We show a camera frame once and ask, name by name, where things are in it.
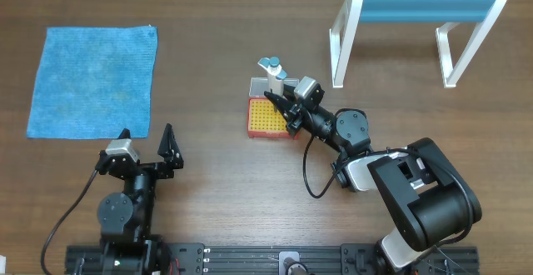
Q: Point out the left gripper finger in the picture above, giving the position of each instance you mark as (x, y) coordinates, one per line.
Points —
(124, 134)
(170, 148)

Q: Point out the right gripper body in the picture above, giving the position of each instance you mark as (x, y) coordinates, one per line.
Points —
(302, 114)

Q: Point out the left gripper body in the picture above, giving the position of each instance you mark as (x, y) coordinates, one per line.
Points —
(150, 170)

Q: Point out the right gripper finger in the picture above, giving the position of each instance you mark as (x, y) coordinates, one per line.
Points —
(280, 103)

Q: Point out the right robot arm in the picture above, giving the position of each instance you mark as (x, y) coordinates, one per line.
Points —
(437, 208)

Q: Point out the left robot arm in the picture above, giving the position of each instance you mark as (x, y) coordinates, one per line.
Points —
(116, 214)

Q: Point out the red and yellow tip box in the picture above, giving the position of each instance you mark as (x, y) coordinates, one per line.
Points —
(262, 118)

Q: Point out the blue cloth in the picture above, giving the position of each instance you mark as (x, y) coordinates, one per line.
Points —
(91, 83)

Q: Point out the white and blue stand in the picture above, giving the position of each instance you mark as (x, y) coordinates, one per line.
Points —
(416, 6)

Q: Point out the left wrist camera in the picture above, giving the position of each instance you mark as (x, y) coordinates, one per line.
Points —
(121, 149)

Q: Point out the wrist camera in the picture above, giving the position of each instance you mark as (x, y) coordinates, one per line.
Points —
(306, 87)
(121, 149)

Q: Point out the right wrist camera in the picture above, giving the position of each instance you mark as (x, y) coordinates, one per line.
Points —
(306, 87)

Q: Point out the mounting rail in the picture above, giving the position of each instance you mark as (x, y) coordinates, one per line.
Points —
(250, 262)

